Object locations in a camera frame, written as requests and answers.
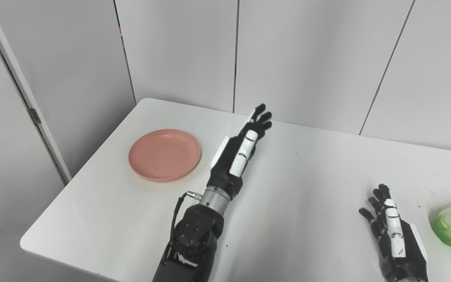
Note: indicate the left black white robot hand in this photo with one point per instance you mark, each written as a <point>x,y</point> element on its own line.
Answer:
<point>233,164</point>

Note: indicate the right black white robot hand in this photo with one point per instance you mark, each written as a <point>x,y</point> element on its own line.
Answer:
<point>399,246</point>

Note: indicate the pink round plate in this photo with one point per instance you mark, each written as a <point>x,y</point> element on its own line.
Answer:
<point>165,154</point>

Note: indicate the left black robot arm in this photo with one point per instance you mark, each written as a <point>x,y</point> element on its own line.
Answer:
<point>194,239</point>

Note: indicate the grey metal wall hinge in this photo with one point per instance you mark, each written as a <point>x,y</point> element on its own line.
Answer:
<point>35,116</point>

